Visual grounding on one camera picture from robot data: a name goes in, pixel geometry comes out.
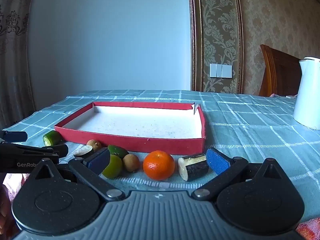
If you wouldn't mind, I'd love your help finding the brown longan fruit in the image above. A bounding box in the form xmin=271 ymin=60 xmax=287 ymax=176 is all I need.
xmin=123 ymin=154 xmax=140 ymax=172
xmin=86 ymin=139 xmax=102 ymax=152

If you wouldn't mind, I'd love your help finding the green tomato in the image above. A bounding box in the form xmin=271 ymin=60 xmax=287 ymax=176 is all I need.
xmin=102 ymin=154 xmax=123 ymax=179

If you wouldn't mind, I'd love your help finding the eggplant piece dark skin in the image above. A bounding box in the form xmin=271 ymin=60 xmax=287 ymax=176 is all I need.
xmin=177 ymin=153 xmax=209 ymax=181

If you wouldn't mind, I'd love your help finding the orange mandarin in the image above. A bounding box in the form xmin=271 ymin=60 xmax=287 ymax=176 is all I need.
xmin=143 ymin=150 xmax=175 ymax=181

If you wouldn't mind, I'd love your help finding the person left hand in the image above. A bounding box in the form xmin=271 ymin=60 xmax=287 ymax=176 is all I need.
xmin=0 ymin=173 xmax=19 ymax=239

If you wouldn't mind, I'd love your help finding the small green cucumber piece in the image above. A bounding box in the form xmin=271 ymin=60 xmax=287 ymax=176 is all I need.
xmin=107 ymin=145 xmax=129 ymax=159

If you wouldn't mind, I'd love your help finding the green plaid bed sheet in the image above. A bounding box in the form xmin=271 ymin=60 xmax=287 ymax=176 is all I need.
xmin=9 ymin=90 xmax=319 ymax=220

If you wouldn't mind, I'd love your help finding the red shallow cardboard box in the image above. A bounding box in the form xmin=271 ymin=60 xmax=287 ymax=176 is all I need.
xmin=54 ymin=101 xmax=206 ymax=155

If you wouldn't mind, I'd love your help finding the white electric kettle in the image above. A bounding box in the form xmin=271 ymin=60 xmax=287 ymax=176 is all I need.
xmin=293 ymin=57 xmax=320 ymax=130

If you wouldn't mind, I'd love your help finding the pink towel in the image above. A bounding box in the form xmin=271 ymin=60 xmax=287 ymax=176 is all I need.
xmin=296 ymin=217 xmax=320 ymax=240

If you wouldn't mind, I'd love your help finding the gold framed wallpaper panel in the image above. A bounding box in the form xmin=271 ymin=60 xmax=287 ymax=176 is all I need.
xmin=189 ymin=0 xmax=244 ymax=93

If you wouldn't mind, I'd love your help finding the patterned curtain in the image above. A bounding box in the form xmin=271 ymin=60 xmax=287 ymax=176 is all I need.
xmin=1 ymin=0 xmax=35 ymax=128

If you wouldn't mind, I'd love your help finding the white wall switch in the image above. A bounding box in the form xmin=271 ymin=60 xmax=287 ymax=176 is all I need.
xmin=209 ymin=63 xmax=233 ymax=79

